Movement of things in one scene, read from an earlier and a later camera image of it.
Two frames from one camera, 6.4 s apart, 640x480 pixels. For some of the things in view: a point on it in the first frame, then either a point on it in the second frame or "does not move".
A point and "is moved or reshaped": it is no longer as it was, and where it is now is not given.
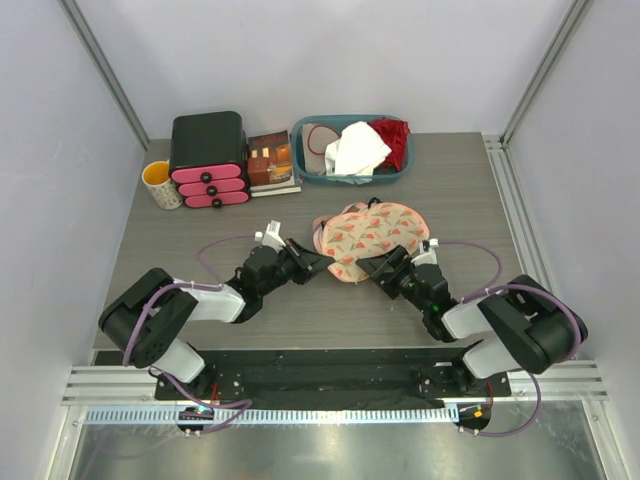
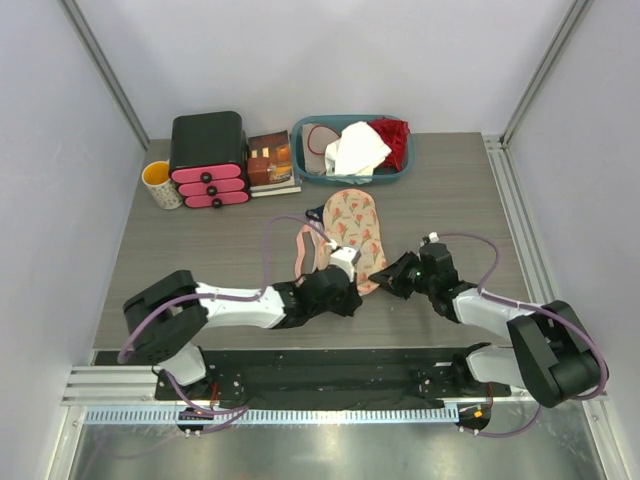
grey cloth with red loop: (315, 140) does not move
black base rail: (334, 376) does not move
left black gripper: (306, 262) to (351, 300)
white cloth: (353, 157) does not move
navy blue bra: (376, 224) to (315, 213)
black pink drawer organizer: (208, 159) does not move
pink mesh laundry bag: (357, 231) is moved or reshaped
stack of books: (270, 165) does not move
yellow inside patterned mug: (165, 190) does not move
